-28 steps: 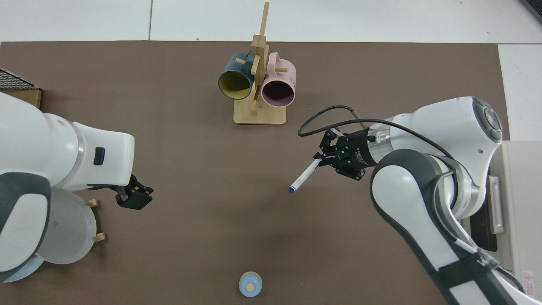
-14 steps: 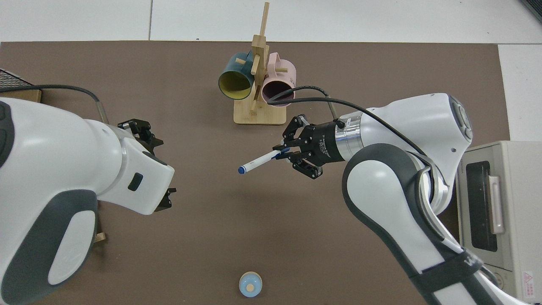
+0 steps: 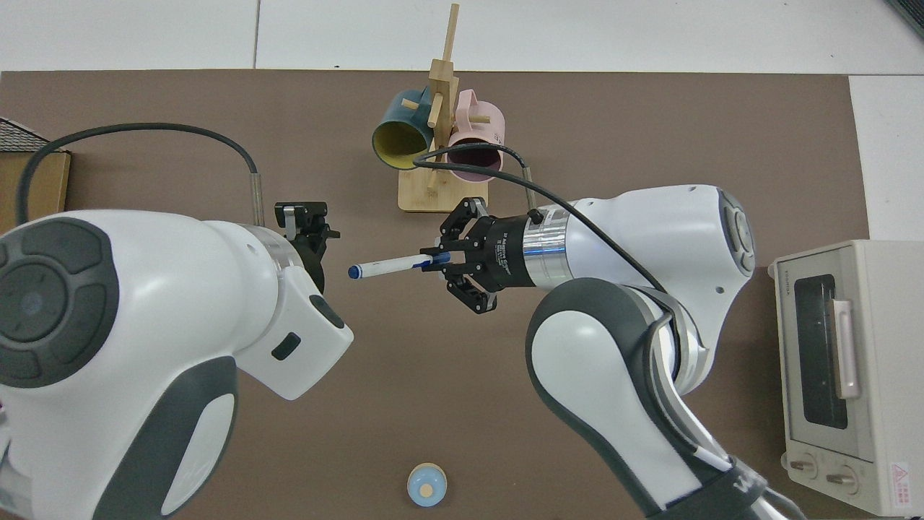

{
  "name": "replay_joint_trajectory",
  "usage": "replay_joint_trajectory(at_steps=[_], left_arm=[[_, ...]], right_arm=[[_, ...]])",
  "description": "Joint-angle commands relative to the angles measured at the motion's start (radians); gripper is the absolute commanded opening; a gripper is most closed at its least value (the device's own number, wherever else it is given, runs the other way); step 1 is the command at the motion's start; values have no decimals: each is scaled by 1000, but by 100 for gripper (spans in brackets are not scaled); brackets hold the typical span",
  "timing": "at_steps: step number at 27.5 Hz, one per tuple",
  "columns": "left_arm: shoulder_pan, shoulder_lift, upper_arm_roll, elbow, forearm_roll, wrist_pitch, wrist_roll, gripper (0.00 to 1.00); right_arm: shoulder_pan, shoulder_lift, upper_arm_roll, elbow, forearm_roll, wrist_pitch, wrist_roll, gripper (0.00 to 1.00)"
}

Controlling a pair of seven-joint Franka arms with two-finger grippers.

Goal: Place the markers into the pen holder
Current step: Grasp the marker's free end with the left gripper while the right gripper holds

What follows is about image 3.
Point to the small blue round thing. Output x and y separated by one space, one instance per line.
426 485

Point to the black device corner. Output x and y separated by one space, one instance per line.
911 13

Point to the pale toaster oven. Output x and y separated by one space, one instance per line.
881 325

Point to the white marker with blue cap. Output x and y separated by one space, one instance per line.
386 266

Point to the wooden cup stand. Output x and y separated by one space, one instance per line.
442 198

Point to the pink cup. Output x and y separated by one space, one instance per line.
480 123

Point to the brown table cloth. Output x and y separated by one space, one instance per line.
433 375

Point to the teal cup with yellow inside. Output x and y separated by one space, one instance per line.
397 141

